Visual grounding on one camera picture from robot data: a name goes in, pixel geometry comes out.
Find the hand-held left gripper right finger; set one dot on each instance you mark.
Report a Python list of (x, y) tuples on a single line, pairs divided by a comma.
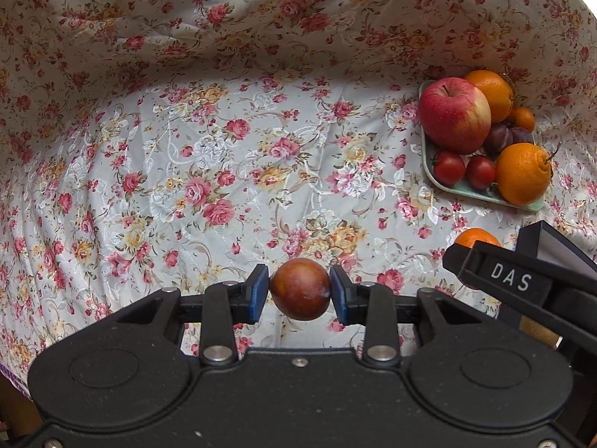
[(339, 291)]

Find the red apple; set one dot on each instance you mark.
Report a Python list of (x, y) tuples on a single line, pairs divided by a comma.
[(454, 114)]

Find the pale green plate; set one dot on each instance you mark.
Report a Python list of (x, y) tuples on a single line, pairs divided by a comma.
[(436, 186)]

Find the small orange mandarin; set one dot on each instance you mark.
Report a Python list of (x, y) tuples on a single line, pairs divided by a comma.
[(475, 238)]

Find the small red tomato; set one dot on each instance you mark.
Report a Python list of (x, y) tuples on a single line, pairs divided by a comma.
[(448, 168), (481, 172)]

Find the floral cloth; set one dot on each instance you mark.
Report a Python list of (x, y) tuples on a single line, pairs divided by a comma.
[(186, 126)]

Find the reddish brown plum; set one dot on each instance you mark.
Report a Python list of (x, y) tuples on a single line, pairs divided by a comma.
[(301, 289)]

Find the dark purple plum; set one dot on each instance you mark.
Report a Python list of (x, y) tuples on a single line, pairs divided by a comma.
[(521, 135), (498, 139)]

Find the large orange with stem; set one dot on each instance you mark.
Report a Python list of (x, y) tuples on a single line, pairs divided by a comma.
[(522, 175)]

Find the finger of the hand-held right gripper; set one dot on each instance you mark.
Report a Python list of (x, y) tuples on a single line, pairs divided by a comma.
[(459, 261)]

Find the round orange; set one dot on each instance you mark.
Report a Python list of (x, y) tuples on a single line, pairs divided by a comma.
[(492, 91)]

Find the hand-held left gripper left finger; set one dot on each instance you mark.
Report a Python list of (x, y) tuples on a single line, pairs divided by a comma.
[(258, 290)]

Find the tiny orange mandarin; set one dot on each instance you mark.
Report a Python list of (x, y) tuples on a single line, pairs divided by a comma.
[(522, 119)]

